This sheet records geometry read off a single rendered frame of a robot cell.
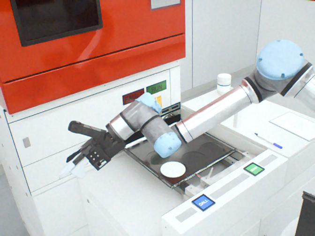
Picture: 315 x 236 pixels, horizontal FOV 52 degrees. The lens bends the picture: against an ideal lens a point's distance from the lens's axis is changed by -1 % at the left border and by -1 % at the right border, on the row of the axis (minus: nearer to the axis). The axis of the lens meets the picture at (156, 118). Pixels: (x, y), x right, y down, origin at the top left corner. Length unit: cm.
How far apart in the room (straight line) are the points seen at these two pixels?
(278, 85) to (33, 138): 89
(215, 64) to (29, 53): 319
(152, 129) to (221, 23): 320
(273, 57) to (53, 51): 71
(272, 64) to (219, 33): 314
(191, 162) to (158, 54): 48
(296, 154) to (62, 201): 101
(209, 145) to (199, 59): 250
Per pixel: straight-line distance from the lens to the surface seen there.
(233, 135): 148
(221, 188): 117
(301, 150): 142
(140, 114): 95
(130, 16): 131
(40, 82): 120
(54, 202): 152
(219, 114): 105
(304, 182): 160
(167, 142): 92
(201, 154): 142
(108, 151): 100
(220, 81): 176
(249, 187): 119
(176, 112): 167
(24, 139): 131
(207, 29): 388
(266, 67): 93
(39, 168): 140
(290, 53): 95
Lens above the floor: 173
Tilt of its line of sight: 30 degrees down
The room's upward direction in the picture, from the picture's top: 3 degrees counter-clockwise
